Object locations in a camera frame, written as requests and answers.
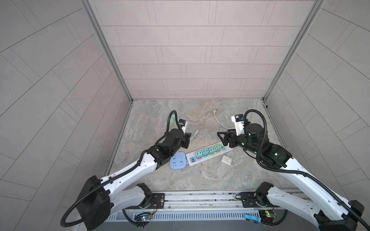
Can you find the blue round power cube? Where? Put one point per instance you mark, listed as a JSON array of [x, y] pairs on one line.
[[178, 161]]

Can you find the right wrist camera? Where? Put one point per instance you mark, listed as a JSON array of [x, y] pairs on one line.
[[238, 121]]

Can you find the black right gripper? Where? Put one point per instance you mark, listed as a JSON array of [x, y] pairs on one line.
[[230, 133]]

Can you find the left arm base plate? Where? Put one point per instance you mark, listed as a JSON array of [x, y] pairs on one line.
[[156, 201]]

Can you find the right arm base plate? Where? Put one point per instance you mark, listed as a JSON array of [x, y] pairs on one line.
[[250, 200]]

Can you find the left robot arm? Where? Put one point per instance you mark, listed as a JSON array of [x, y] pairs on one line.
[[101, 197]]

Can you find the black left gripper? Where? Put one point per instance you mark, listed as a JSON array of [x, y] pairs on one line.
[[185, 139]]

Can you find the white charger block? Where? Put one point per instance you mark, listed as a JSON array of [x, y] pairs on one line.
[[227, 160]]

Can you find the blue tape tag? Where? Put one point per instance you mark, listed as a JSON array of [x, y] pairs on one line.
[[253, 218]]

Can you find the white multicolour power strip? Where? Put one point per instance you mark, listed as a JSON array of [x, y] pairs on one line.
[[192, 161]]

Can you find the green charger cube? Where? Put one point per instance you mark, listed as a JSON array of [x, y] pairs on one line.
[[218, 147], [172, 120]]

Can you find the right circuit board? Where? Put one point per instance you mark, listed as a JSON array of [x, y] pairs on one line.
[[268, 216]]

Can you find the aluminium rail frame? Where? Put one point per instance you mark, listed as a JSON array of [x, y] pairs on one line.
[[202, 205]]

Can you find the circuit board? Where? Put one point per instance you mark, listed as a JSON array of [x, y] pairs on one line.
[[268, 216], [143, 217]]

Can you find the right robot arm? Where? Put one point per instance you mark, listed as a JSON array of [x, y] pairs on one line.
[[325, 208]]

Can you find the left circuit board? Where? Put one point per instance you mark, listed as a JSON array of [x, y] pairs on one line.
[[143, 217]]

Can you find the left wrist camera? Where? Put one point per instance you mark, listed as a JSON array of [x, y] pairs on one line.
[[183, 124]]

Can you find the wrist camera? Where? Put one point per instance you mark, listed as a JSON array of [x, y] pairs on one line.
[[183, 124], [238, 121]]

